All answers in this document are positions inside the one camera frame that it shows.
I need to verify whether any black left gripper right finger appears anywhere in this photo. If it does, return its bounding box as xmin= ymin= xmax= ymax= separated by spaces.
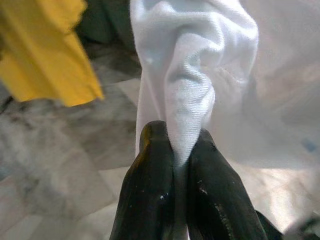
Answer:
xmin=186 ymin=128 xmax=269 ymax=240

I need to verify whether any white shirt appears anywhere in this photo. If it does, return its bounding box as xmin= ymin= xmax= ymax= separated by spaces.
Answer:
xmin=128 ymin=0 xmax=320 ymax=233

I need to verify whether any yellow shirt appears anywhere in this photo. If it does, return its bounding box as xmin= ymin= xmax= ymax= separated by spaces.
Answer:
xmin=0 ymin=0 xmax=105 ymax=108

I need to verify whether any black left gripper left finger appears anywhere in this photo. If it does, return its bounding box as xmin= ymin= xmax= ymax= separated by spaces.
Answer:
xmin=108 ymin=120 xmax=176 ymax=240

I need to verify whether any dark green sofa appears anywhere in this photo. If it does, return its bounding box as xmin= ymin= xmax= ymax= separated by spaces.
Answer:
xmin=74 ymin=0 xmax=142 ymax=83

